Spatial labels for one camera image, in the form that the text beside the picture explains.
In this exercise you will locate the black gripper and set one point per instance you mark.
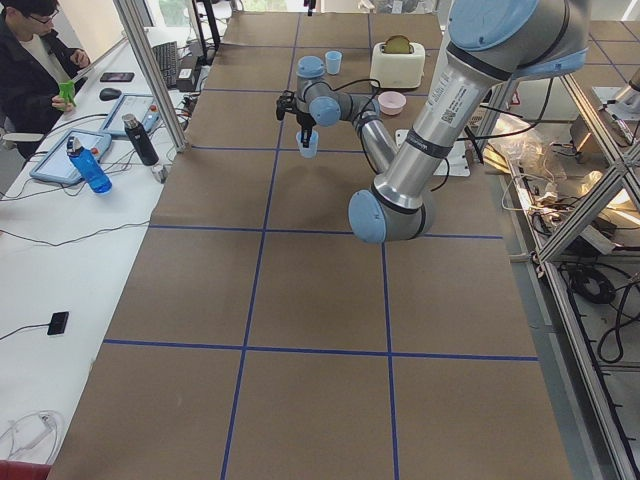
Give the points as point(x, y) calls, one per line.
point(302, 119)

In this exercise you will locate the light blue plastic cup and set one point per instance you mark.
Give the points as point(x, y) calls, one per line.
point(333, 59)
point(308, 151)

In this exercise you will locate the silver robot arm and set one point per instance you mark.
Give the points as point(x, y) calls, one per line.
point(490, 42)

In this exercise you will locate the pink bowl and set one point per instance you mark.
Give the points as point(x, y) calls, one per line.
point(391, 102)

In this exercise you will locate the cream toaster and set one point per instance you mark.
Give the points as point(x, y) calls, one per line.
point(398, 71)

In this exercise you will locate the toast slice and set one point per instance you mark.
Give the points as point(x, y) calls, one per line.
point(397, 45)

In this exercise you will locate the black keyboard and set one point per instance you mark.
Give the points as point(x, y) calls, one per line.
point(166, 57)

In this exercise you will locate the black thermos bottle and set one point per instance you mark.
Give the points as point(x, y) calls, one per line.
point(140, 140)

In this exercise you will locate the far teach pendant tablet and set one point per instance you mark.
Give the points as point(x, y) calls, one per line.
point(142, 106)

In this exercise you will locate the teach pendant tablet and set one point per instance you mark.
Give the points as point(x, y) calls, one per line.
point(142, 106)
point(56, 167)

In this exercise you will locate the black computer mouse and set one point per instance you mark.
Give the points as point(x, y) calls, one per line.
point(108, 94)

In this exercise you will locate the black smartphone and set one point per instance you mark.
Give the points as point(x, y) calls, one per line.
point(117, 77)

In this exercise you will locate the blue water bottle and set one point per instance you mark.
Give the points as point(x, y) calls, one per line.
point(90, 167)

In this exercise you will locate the near teach pendant tablet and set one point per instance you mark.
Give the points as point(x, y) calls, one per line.
point(56, 167)

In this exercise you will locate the seated person in black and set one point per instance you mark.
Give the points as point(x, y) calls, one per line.
point(34, 62)

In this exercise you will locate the small black box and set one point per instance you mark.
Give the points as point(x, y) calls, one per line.
point(58, 323)

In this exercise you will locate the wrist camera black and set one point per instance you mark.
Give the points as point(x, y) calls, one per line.
point(286, 104)

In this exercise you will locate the aluminium frame post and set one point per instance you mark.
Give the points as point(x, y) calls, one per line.
point(137, 37)

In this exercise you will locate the green handled tool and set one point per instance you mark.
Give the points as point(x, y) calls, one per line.
point(68, 89)

